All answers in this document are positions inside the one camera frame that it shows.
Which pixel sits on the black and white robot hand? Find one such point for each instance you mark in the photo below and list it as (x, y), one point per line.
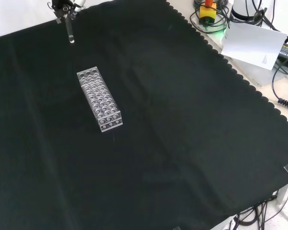
(69, 3)

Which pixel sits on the clear glass test tube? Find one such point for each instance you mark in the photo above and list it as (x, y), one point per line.
(70, 33)

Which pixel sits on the clear acrylic test tube rack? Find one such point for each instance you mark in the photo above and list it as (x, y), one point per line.
(99, 100)

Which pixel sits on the yellow stop button box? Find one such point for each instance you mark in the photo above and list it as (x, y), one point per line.
(207, 13)

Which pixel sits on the black bench cloth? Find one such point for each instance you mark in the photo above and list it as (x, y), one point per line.
(158, 131)

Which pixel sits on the white paper board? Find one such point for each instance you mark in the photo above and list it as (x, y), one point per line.
(252, 45)

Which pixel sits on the grey metal base plate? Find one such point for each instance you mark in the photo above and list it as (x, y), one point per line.
(259, 74)

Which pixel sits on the white bench leg bracket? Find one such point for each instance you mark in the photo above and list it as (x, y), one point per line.
(283, 194)

